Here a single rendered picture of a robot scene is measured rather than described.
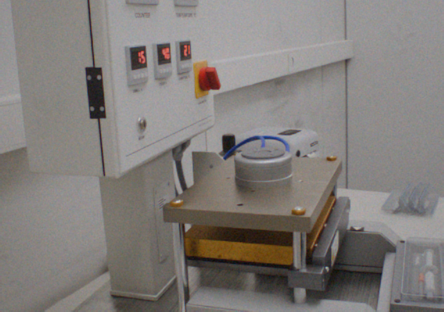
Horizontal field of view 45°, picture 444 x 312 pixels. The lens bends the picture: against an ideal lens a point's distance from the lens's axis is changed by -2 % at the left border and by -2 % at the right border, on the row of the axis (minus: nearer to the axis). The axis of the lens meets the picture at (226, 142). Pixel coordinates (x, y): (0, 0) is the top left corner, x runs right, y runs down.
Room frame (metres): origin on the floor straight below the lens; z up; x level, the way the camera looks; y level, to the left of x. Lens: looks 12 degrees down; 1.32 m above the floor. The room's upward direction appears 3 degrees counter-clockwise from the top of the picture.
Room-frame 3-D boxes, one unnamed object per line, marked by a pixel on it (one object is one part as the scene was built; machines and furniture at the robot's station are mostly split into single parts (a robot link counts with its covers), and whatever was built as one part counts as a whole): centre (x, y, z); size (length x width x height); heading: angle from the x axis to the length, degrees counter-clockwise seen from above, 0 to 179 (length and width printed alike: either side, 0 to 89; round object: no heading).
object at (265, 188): (0.76, -0.03, 1.08); 0.31 x 0.24 x 0.13; 160
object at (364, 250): (0.84, -0.17, 0.96); 0.26 x 0.05 x 0.07; 70
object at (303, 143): (1.81, -0.17, 0.88); 0.25 x 0.20 x 0.17; 56
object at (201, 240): (0.74, -0.05, 1.07); 0.22 x 0.17 x 0.10; 160
